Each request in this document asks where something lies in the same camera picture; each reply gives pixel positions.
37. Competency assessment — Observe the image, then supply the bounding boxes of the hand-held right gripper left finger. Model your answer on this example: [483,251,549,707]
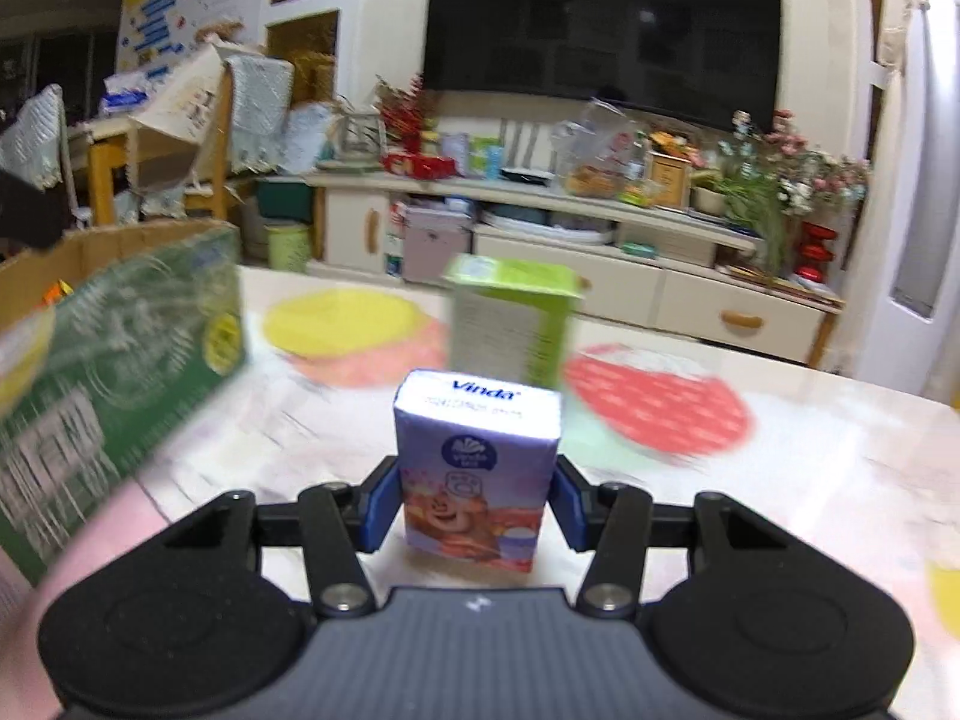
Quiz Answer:
[154,457,402,616]

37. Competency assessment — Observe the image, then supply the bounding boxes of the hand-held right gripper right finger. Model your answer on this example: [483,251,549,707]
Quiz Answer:
[550,456,800,616]

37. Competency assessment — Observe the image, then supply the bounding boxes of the purple white tissue pack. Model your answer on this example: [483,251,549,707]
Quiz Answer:
[392,367,565,576]

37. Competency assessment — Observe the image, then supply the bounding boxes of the brown cardboard box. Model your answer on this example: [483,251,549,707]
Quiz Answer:
[0,217,235,316]

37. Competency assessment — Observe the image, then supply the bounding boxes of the light green white carton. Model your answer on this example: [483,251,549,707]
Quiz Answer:
[441,253,587,392]

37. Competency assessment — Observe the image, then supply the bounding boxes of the white television cabinet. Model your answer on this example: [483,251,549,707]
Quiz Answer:
[304,169,847,370]

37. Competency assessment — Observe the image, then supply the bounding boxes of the pink storage box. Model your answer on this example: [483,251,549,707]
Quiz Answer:
[403,204,472,284]

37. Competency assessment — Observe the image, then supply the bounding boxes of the light green trash bin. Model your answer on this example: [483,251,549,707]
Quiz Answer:
[266,223,312,273]

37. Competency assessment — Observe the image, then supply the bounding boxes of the dark green storage box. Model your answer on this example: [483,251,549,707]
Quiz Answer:
[256,176,316,224]

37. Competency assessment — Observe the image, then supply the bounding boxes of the potted green plant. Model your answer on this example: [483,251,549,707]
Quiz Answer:
[690,165,788,271]

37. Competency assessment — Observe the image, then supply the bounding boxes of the framed certificate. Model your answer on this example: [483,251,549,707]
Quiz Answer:
[649,150,692,212]

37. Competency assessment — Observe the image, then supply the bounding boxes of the red tin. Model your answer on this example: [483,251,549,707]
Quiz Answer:
[381,152,457,179]

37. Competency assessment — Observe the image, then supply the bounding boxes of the clear plastic snack bag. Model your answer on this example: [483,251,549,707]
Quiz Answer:
[553,97,650,200]

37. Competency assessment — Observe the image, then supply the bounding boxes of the red stand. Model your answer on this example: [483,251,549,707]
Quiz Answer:
[795,219,833,282]

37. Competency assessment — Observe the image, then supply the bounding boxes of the glass jug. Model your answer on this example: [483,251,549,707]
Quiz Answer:
[322,105,387,170]

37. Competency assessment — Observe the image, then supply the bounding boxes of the white paper sheets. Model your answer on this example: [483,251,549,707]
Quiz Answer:
[279,101,335,175]

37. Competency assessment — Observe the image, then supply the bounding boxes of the red berry branches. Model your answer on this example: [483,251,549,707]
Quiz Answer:
[373,75,443,155]

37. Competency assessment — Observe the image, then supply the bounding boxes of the wooden chair quilted cover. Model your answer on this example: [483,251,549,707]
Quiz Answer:
[184,52,295,226]

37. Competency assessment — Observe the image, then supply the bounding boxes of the pink white flower bouquet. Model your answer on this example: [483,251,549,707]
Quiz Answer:
[731,109,871,218]

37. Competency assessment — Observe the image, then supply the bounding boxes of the beige printed cloth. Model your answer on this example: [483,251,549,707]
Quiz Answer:
[127,45,230,145]

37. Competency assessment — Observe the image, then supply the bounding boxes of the blue white pack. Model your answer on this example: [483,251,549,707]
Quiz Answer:
[101,67,177,117]

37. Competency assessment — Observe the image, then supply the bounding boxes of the white tower air conditioner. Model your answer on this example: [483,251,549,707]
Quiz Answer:
[847,0,960,406]

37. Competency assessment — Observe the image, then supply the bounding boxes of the black television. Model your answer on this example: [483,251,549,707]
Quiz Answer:
[422,0,782,134]

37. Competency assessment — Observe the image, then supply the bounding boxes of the dark chair quilted cover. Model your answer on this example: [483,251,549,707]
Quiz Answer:
[0,85,76,250]

